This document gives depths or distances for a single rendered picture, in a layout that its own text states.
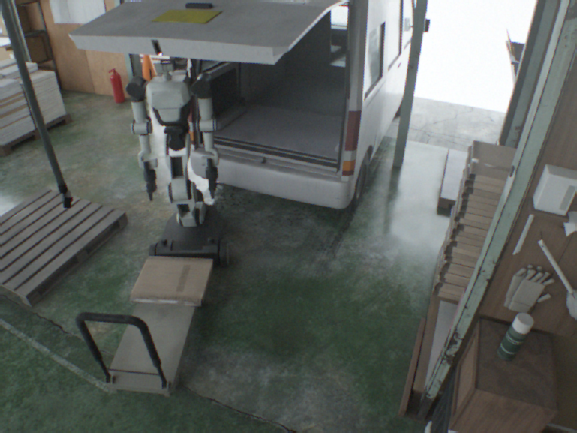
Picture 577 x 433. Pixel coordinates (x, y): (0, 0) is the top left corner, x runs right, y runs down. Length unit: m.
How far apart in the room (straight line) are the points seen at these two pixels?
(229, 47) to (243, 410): 1.85
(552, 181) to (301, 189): 2.18
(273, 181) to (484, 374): 2.20
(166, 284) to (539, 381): 2.12
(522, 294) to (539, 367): 0.29
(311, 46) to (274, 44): 3.13
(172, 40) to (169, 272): 1.52
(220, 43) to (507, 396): 1.75
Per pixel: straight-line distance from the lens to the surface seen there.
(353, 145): 2.97
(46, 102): 6.13
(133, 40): 2.12
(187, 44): 1.93
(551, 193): 1.35
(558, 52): 1.25
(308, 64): 4.90
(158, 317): 2.61
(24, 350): 3.08
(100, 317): 1.94
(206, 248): 3.00
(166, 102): 2.65
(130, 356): 2.48
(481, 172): 2.40
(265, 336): 2.66
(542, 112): 1.30
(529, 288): 1.63
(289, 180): 3.16
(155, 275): 2.81
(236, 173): 3.36
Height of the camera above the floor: 2.13
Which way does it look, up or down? 36 degrees down
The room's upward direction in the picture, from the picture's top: straight up
